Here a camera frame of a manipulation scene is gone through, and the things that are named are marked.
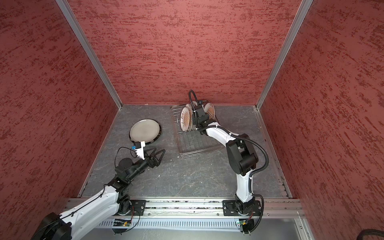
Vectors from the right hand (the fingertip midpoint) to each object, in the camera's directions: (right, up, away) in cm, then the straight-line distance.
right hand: (197, 117), depth 96 cm
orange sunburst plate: (-9, -1, +5) cm, 10 cm away
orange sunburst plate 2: (-5, +6, +3) cm, 8 cm away
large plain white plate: (-37, -10, +7) cm, 39 cm away
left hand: (-20, -19, -17) cm, 32 cm away
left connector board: (-38, -53, -24) cm, 70 cm away
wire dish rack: (-3, -17, +1) cm, 17 cm away
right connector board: (+24, -53, -26) cm, 64 cm away
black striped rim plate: (-28, -15, +3) cm, 32 cm away
